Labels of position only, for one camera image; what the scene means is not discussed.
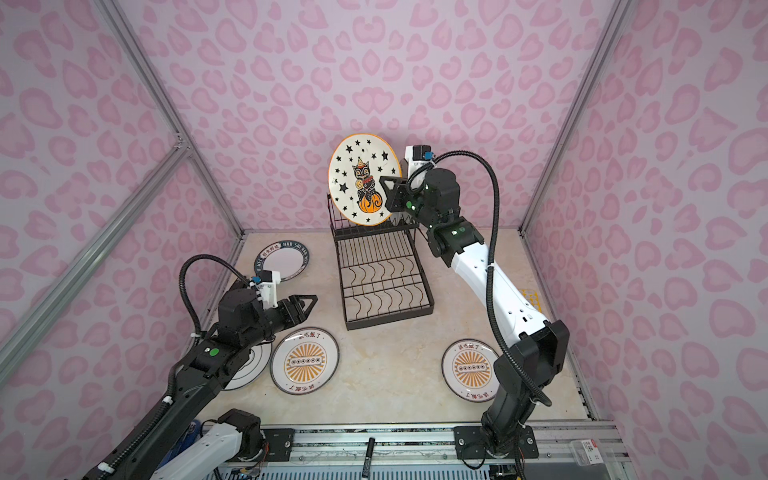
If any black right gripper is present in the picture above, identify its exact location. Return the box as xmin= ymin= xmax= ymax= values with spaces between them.
xmin=379 ymin=175 xmax=443 ymax=231

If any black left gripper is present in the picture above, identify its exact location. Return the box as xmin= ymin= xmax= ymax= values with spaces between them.
xmin=242 ymin=292 xmax=318 ymax=351

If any cat pumpkin star plate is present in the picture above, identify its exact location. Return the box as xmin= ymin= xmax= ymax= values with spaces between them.
xmin=328 ymin=133 xmax=402 ymax=227

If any orange sunburst plate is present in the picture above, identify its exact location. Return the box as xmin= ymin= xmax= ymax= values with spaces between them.
xmin=270 ymin=327 xmax=340 ymax=395
xmin=441 ymin=339 xmax=500 ymax=403

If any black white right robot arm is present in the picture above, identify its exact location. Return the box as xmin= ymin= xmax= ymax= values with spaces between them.
xmin=380 ymin=145 xmax=570 ymax=459

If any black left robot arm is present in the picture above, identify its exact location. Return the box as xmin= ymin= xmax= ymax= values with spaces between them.
xmin=84 ymin=254 xmax=318 ymax=479

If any black two-tier dish rack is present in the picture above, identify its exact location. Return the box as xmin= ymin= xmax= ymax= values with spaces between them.
xmin=327 ymin=198 xmax=434 ymax=331

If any green-rim lettered white plate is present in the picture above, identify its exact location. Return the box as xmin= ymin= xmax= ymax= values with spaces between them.
xmin=254 ymin=240 xmax=310 ymax=282

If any yellow calculator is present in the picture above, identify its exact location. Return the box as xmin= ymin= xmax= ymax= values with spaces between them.
xmin=520 ymin=289 xmax=544 ymax=313

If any black marker pen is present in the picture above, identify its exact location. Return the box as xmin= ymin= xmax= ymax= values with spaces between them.
xmin=361 ymin=437 xmax=376 ymax=479

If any white red label tag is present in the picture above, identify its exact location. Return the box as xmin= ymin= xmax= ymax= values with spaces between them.
xmin=569 ymin=438 xmax=605 ymax=467

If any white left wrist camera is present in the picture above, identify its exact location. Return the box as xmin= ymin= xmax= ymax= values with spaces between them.
xmin=249 ymin=270 xmax=281 ymax=309

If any white plate green ring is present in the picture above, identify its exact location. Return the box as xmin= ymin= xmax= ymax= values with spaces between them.
xmin=224 ymin=341 xmax=274 ymax=392

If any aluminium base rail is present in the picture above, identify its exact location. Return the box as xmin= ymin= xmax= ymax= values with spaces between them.
xmin=110 ymin=419 xmax=640 ymax=480

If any diagonal aluminium frame bar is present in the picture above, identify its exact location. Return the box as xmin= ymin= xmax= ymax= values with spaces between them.
xmin=1 ymin=141 xmax=188 ymax=385

